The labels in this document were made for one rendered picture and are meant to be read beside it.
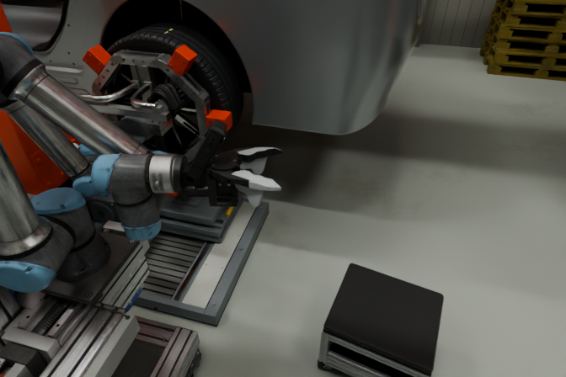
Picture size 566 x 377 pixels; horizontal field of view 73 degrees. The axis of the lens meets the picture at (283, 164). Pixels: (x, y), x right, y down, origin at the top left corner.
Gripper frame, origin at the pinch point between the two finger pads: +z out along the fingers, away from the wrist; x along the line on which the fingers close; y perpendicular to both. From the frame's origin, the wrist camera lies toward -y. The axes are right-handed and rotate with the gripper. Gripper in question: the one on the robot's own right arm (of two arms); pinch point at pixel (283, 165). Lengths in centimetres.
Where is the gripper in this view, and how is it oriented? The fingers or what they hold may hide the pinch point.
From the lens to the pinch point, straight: 72.3
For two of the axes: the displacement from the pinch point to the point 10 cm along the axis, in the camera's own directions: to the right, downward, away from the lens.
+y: -0.1, 8.9, 4.6
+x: -0.1, 4.6, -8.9
